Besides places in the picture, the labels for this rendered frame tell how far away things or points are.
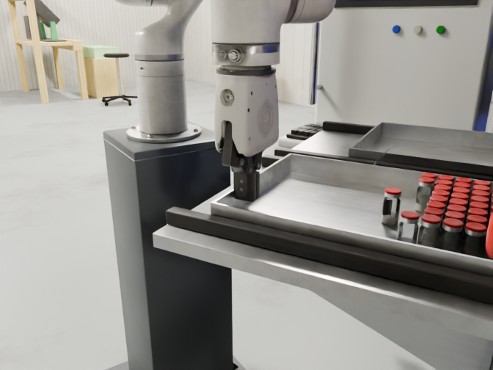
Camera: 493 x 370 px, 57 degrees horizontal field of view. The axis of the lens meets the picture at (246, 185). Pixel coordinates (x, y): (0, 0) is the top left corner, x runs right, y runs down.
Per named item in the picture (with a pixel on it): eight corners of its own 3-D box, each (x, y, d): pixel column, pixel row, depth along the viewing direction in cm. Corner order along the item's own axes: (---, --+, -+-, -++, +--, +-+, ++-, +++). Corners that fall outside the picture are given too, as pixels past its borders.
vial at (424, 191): (431, 208, 64) (436, 178, 63) (429, 213, 63) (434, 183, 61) (415, 205, 65) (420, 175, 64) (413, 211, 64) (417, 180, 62)
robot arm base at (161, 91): (116, 131, 119) (109, 58, 113) (183, 122, 129) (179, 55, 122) (141, 147, 104) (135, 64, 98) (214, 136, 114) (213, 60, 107)
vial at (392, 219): (399, 220, 61) (403, 190, 59) (396, 227, 59) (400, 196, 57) (382, 217, 62) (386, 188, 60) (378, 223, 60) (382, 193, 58)
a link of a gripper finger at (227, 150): (221, 155, 53) (238, 175, 58) (241, 99, 56) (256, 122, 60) (212, 153, 54) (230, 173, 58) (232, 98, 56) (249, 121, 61)
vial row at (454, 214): (467, 208, 64) (473, 178, 63) (456, 266, 49) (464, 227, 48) (450, 206, 65) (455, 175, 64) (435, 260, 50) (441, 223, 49)
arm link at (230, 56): (260, 45, 50) (259, 73, 51) (290, 42, 57) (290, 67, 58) (196, 44, 54) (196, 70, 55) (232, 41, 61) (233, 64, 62)
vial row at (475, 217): (486, 212, 63) (491, 180, 62) (479, 271, 48) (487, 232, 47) (468, 209, 64) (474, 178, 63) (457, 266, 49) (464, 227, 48)
